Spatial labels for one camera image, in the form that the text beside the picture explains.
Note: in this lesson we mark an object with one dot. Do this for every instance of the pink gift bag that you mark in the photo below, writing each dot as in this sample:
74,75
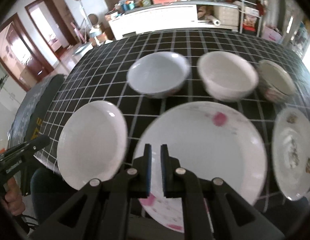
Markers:
271,34

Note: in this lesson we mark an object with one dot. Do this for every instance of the white paper roll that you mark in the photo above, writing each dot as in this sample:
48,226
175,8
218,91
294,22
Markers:
213,20

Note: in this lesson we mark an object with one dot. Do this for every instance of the pink flowered white plate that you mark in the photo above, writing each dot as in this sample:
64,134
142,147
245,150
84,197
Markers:
210,139

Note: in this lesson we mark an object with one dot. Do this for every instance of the white metal shelf rack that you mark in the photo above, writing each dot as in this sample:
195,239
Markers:
251,14

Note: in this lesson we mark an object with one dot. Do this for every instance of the light blue white bowl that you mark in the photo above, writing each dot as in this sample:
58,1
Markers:
158,75

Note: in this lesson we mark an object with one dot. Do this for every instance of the dark wooden door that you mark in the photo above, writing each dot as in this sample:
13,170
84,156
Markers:
19,55

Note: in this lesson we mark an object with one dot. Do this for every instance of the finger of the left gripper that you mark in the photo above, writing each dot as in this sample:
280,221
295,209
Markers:
36,144

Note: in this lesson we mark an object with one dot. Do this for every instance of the plain white plate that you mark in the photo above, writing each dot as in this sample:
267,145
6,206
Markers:
92,144

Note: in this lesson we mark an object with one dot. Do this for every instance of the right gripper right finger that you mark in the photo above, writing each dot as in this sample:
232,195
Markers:
170,180

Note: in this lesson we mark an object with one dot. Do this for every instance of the small floral plate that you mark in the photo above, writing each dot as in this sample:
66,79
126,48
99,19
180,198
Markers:
291,153

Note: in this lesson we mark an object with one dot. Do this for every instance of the plain white bowl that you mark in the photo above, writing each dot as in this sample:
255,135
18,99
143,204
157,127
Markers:
226,76

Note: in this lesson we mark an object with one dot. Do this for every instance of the floral patterned bowl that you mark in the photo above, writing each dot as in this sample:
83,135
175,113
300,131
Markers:
275,84

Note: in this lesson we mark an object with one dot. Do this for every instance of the black white checkered tablecloth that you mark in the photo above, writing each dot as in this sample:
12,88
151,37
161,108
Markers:
101,75

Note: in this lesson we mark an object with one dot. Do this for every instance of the white TV cabinet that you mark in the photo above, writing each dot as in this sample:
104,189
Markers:
175,15

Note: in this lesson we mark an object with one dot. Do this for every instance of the grey patterned chair back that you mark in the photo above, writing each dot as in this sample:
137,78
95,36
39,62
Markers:
32,111

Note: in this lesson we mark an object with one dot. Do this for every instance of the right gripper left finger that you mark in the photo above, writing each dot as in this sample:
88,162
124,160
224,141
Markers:
141,182

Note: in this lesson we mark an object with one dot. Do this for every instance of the person's left hand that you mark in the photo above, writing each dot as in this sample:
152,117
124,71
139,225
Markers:
13,199

